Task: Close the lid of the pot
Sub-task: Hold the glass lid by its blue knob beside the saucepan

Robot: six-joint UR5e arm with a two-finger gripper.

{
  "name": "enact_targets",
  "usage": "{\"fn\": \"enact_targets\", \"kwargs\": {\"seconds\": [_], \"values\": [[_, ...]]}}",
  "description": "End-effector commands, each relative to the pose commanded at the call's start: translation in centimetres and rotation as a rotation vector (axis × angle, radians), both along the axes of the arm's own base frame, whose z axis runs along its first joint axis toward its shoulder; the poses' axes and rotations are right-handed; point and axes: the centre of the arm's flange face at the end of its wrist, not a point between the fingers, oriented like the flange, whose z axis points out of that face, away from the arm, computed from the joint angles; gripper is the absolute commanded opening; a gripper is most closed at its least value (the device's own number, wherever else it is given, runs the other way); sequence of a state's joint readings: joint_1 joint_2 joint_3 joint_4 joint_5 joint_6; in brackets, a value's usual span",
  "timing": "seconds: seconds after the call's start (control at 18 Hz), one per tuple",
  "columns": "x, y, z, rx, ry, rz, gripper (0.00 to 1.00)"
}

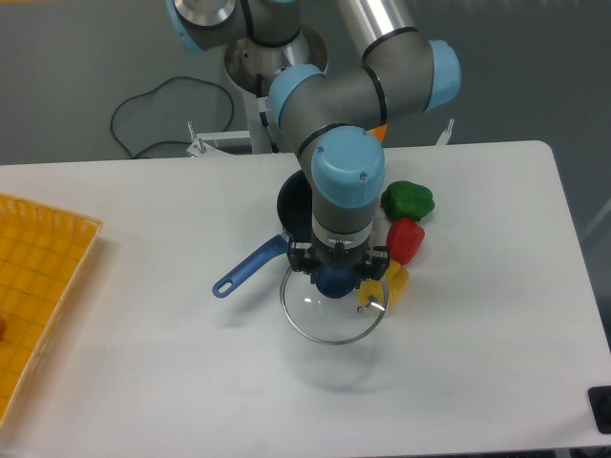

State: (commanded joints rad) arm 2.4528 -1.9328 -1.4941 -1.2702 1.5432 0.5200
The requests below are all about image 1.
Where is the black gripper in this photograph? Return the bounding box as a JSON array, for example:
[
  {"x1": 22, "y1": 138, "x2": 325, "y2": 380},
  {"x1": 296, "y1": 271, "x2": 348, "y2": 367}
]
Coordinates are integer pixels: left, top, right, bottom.
[{"x1": 287, "y1": 233, "x2": 390, "y2": 289}]

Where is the glass pot lid blue knob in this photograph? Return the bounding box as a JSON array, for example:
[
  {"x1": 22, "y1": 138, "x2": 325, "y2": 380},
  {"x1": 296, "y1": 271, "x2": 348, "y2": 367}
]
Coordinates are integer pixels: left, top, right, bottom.
[{"x1": 280, "y1": 268, "x2": 390, "y2": 345}]

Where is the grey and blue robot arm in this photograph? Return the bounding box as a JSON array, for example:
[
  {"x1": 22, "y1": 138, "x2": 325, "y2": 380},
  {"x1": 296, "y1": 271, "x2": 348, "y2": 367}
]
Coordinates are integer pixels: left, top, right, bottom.
[{"x1": 166, "y1": 1, "x2": 461, "y2": 298}]

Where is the yellow bell pepper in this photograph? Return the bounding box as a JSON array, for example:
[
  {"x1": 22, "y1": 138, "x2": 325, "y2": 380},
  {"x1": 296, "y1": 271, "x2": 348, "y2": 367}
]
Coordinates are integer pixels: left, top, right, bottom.
[{"x1": 357, "y1": 260, "x2": 410, "y2": 313}]

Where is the red bell pepper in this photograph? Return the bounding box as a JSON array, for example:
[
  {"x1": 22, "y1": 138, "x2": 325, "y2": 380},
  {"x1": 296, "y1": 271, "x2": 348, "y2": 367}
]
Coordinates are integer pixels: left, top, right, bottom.
[{"x1": 387, "y1": 218, "x2": 426, "y2": 265}]

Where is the green bell pepper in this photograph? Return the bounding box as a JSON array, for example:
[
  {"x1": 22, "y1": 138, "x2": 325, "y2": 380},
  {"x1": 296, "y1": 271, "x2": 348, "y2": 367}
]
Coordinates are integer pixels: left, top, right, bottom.
[{"x1": 381, "y1": 180, "x2": 435, "y2": 222}]

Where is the black object at table corner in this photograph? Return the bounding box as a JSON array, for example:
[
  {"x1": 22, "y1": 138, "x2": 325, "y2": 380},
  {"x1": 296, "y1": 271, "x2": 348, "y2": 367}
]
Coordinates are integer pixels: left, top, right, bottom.
[{"x1": 587, "y1": 385, "x2": 611, "y2": 435}]

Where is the yellow plastic basket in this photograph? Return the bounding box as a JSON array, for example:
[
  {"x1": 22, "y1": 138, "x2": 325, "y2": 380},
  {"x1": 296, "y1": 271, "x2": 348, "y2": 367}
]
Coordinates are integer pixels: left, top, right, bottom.
[{"x1": 1, "y1": 194, "x2": 103, "y2": 420}]

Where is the blue saucepan with handle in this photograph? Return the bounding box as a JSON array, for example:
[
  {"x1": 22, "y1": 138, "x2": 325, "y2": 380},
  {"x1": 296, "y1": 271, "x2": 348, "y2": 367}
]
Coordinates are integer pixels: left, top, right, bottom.
[{"x1": 212, "y1": 171, "x2": 312, "y2": 299}]

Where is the black cable on floor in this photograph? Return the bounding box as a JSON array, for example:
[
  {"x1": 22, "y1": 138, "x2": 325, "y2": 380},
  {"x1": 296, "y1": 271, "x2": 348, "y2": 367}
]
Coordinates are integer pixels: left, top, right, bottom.
[{"x1": 110, "y1": 75, "x2": 236, "y2": 159}]

